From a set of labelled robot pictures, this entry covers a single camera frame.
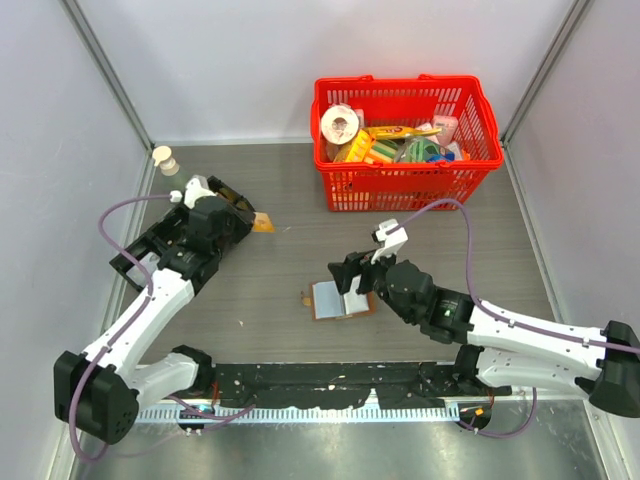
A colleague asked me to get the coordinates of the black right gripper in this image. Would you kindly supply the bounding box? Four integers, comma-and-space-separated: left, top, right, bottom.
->
329, 242, 416, 323

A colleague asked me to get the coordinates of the brown leather card holder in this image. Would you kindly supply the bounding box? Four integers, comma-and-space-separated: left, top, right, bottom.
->
301, 276, 376, 321

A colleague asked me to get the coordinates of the gold credit card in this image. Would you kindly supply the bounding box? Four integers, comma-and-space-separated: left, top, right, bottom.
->
252, 212, 275, 233

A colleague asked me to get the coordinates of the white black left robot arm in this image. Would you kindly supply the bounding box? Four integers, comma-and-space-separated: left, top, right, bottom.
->
53, 194, 256, 445

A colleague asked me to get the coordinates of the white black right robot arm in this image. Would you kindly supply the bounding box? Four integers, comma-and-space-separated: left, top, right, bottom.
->
328, 252, 639, 418

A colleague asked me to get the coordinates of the black card organizer tray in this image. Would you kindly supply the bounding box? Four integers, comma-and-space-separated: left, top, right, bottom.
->
126, 176, 257, 293

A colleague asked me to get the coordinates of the green soap pump bottle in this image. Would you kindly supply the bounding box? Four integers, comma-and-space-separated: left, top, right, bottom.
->
152, 145, 192, 190

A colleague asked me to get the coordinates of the yellow green sponge pack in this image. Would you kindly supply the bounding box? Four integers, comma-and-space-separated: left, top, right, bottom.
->
332, 140, 399, 164

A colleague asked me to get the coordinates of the green round package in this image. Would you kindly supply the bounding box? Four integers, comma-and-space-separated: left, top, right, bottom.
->
398, 137, 447, 163

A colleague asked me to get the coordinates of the yellow snack packet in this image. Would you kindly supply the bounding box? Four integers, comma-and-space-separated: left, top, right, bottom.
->
364, 126, 441, 140

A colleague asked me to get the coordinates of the blue packet in basket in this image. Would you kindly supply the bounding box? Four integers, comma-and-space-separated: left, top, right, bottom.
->
427, 152, 456, 163

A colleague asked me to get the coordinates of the red plastic shopping basket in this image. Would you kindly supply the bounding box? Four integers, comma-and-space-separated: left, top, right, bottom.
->
311, 75, 504, 212

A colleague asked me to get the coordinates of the pink white box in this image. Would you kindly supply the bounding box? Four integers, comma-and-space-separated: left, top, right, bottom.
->
431, 115, 459, 146

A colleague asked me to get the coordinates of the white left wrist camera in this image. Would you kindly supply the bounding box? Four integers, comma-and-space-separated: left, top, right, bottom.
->
169, 175, 215, 209

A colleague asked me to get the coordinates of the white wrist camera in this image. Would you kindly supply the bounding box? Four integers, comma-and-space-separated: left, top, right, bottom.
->
371, 219, 408, 264
169, 175, 215, 209

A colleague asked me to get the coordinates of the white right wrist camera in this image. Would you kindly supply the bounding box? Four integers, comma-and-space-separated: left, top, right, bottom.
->
371, 219, 408, 264

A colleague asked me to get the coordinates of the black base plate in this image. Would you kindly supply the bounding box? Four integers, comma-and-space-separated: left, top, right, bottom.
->
216, 362, 512, 410

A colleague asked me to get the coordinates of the aluminium rail frame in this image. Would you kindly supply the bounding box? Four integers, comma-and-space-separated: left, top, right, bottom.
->
62, 359, 611, 424

